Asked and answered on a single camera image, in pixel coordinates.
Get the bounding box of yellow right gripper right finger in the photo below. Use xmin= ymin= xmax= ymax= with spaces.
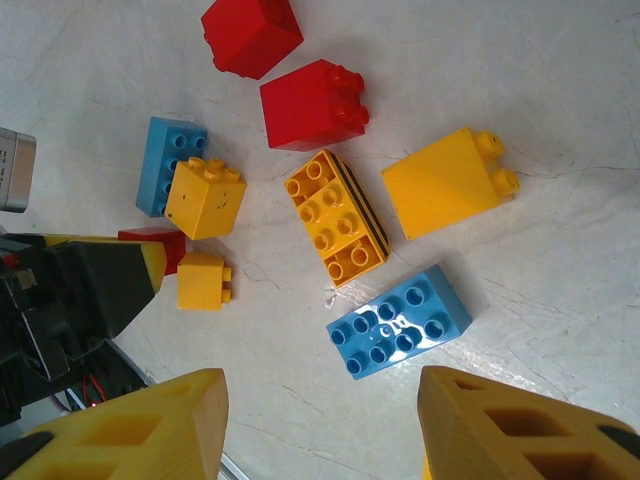
xmin=417 ymin=365 xmax=640 ymax=480

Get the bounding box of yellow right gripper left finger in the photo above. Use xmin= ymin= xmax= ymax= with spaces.
xmin=0 ymin=368 xmax=230 ymax=480

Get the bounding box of small red lego brick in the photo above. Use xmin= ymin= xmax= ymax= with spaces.
xmin=117 ymin=226 xmax=187 ymax=276

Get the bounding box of blue eight-stud lego brick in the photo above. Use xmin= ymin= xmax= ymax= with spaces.
xmin=135 ymin=116 xmax=210 ymax=218
xmin=325 ymin=263 xmax=472 ymax=382

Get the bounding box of yellow scuffed four-stud lego brick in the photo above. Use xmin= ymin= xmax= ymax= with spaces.
xmin=163 ymin=156 xmax=248 ymax=241

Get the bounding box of yellow tall lego brick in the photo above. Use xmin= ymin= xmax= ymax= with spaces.
xmin=381 ymin=126 xmax=521 ymax=242

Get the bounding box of red tall lego brick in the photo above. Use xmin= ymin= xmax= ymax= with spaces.
xmin=200 ymin=0 xmax=305 ymax=81
xmin=259 ymin=58 xmax=371 ymax=151

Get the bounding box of small yellow lego brick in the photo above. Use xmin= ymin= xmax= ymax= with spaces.
xmin=176 ymin=252 xmax=234 ymax=312

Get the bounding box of yellow black-striped lego brick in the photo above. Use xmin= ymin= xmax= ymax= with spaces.
xmin=284 ymin=148 xmax=393 ymax=290

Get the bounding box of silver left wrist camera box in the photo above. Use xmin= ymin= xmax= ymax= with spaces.
xmin=0 ymin=126 xmax=37 ymax=214

